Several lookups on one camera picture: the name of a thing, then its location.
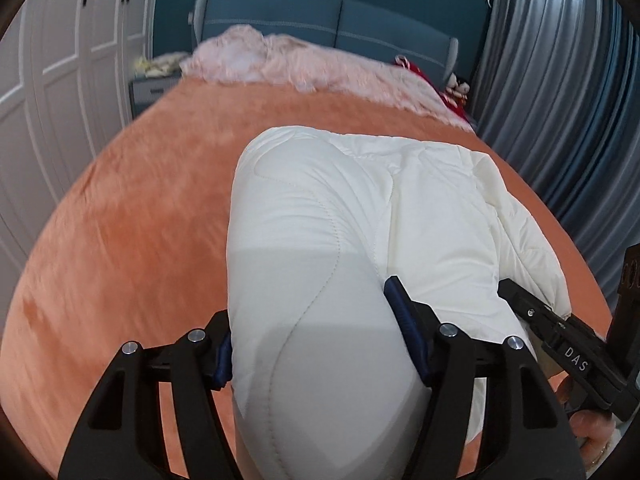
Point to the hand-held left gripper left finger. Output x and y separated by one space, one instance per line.
224 360

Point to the blue padded headboard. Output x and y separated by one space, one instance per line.
350 25

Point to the grey curtain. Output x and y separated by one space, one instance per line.
560 85

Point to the person's right hand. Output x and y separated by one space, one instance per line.
592 430

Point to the blue nightstand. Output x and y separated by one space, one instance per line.
150 92

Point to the white wardrobe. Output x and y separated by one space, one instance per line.
50 85

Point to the red cloth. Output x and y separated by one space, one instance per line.
412 66

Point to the plush toy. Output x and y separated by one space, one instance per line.
457 87

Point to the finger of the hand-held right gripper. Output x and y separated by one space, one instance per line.
530 305

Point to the orange bed blanket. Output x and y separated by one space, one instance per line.
125 210

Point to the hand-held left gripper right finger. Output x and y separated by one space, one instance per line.
407 330

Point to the white quilted duvet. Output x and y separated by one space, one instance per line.
350 220

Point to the pink floral quilt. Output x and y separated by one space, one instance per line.
300 65

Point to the yellow and white cloth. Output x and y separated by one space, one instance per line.
160 65

